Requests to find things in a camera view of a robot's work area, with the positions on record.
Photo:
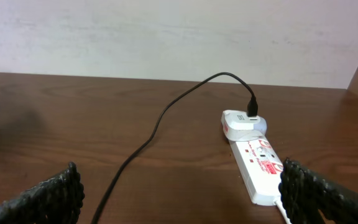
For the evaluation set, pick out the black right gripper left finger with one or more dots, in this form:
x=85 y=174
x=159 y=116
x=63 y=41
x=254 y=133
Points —
x=58 y=200

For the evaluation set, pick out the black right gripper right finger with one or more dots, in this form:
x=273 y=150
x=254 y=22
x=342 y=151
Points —
x=307 y=197

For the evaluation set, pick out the white USB charger plug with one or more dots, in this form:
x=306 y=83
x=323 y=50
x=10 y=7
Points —
x=237 y=126

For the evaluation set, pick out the white power strip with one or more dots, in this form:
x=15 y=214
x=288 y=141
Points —
x=260 y=169

